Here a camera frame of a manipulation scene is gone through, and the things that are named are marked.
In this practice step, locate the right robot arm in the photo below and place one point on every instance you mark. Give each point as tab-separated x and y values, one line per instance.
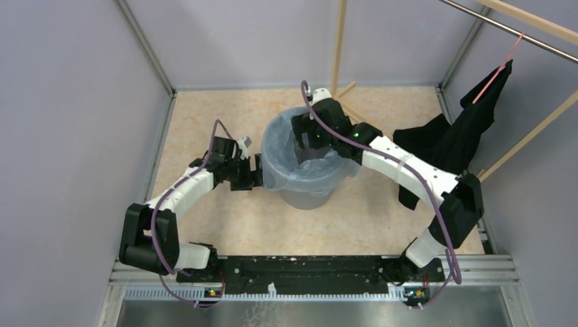
456	199

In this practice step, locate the pink clothes hanger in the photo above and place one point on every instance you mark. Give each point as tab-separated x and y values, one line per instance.
488	81

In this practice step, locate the white slotted cable duct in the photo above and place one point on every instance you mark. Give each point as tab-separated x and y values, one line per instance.
209	294

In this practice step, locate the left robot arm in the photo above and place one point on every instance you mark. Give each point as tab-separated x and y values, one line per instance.
150	238

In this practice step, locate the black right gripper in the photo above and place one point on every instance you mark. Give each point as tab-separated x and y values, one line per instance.
305	123

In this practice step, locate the black hanging t-shirt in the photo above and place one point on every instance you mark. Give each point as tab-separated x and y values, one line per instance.
451	147

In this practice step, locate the grey round trash bin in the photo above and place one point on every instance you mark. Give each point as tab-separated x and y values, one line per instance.
306	201

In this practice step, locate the blue plastic trash bag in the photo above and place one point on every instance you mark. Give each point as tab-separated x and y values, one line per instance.
287	168

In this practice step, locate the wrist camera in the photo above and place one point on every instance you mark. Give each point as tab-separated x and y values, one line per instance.
313	96
243	145

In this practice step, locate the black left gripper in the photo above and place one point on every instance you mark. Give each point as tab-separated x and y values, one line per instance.
255	178

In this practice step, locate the wooden clothes rack frame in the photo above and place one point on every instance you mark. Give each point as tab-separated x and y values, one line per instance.
533	20

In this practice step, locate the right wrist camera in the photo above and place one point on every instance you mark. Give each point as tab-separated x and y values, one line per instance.
313	96

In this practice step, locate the metal hanging rail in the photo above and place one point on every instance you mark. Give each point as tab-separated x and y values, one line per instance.
511	31

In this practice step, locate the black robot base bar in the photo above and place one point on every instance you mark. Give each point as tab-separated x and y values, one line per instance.
313	275

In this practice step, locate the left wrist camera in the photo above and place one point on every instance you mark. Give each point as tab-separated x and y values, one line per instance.
243	145

